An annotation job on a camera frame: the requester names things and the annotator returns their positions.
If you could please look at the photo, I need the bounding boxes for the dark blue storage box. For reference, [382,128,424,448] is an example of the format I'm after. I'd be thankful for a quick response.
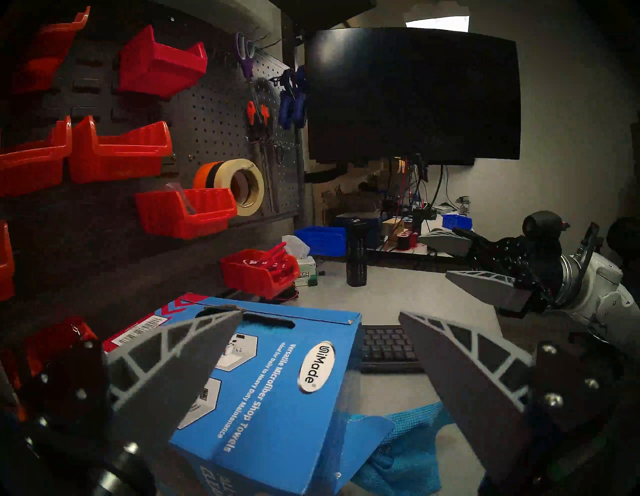
[334,215,382,251]

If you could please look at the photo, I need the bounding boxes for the blue microfiber shop towel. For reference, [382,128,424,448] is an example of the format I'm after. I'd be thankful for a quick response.
[350,400,453,496]

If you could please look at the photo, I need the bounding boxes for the blue shop towel box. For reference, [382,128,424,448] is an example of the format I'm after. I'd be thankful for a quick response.
[102,292,396,496]

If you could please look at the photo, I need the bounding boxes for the red bin with black parts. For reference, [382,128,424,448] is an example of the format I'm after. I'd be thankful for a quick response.
[134,187,238,241]

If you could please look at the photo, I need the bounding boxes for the black monitor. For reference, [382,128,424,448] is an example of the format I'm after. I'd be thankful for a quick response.
[304,27,522,167]

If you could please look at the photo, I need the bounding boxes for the blue handled pliers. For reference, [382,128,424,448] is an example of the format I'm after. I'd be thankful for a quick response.
[277,67,308,131]

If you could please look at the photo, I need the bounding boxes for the red bin with red mesh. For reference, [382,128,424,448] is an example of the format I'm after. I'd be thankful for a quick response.
[22,317,98,376]

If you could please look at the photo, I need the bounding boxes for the deep red plastic storage bin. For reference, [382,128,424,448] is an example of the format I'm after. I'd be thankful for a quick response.
[118,25,208,98]

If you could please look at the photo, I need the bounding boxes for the black cylindrical bottle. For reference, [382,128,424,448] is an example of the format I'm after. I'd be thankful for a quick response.
[345,218,370,288]

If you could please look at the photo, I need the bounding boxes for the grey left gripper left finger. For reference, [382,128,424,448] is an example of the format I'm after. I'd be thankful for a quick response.
[20,307,246,466]

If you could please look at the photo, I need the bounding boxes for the dark grey pegboard panel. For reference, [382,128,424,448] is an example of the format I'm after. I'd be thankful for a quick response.
[0,0,308,321]

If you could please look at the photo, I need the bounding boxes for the red bin with clear bags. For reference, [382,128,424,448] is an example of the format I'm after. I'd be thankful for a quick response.
[0,222,15,301]

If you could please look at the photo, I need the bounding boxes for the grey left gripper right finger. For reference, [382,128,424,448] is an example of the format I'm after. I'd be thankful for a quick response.
[399,311,621,483]

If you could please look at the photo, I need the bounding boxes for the beige masking tape roll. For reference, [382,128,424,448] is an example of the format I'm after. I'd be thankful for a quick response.
[214,158,266,217]

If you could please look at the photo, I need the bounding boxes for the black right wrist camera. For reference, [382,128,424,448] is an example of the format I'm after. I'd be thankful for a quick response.
[522,210,571,242]

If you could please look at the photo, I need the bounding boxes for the Kimtech tissue box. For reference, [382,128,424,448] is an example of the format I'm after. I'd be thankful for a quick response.
[281,235,319,288]

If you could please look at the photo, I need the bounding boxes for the orange tape roll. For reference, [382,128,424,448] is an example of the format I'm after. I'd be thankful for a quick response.
[193,161,226,191]

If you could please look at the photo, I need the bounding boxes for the blue plastic bin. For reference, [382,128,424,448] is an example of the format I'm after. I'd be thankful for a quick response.
[294,226,348,258]

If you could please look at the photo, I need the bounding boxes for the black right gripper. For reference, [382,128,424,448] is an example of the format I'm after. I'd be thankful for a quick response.
[419,229,564,317]

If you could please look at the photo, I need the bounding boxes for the red bin with markers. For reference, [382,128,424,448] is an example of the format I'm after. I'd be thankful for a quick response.
[220,242,302,301]

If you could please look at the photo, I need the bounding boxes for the black computer keyboard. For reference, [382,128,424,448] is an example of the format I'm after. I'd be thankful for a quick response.
[360,325,426,373]

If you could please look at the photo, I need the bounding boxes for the purple handled scissors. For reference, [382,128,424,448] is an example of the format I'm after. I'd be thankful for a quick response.
[235,32,263,121]

